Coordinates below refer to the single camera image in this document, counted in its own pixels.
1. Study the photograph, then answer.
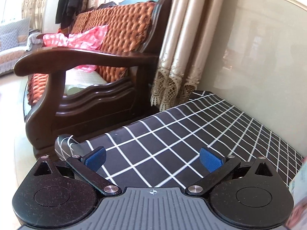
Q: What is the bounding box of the beige curtain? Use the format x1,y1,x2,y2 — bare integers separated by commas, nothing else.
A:
150,0,223,111

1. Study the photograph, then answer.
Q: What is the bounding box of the black hanging coat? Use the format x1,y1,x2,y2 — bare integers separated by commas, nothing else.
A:
55,0,88,30

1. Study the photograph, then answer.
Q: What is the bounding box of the red cardboard box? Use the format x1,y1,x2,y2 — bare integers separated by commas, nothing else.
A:
286,157,307,230

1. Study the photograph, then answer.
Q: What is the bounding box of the dark wooden sofa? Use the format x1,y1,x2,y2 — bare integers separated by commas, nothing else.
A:
14,0,172,160

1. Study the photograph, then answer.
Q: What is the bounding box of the pink checkered cloth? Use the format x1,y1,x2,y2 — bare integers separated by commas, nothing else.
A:
42,24,109,73

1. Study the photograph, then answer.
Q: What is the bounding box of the grey fabric sofa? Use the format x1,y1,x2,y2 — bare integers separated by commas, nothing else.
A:
0,18,43,76

